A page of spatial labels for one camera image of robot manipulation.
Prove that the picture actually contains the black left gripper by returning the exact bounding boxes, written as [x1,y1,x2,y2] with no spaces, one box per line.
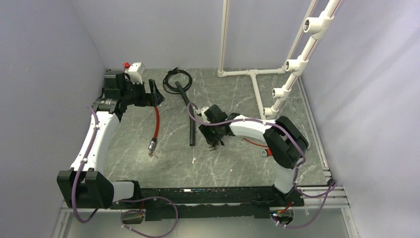
[121,79,164,107]

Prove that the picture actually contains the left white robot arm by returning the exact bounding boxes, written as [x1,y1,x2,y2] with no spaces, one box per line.
[56,71,164,209]

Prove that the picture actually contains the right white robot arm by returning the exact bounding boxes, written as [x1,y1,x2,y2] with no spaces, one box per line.
[199,105,309,206]

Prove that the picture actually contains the small silver keys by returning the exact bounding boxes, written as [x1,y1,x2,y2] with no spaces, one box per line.
[148,150,158,158]

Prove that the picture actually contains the black corrugated hose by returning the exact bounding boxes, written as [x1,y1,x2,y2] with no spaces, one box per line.
[174,81,196,147]

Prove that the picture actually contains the coiled black cable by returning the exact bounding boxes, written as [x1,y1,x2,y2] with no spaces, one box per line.
[163,67,193,95]

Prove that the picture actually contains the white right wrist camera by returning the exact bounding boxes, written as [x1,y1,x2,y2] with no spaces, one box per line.
[196,107,210,123]

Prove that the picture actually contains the red handled wrench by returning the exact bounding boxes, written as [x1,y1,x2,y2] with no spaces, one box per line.
[260,148,272,157]

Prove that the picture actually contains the red cable bike lock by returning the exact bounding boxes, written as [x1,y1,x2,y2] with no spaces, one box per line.
[148,105,161,152]

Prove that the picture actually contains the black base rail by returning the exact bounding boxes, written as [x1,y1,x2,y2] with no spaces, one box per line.
[111,186,304,221]

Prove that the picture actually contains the white pvc pipe frame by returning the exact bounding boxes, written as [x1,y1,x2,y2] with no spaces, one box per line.
[217,0,343,120]

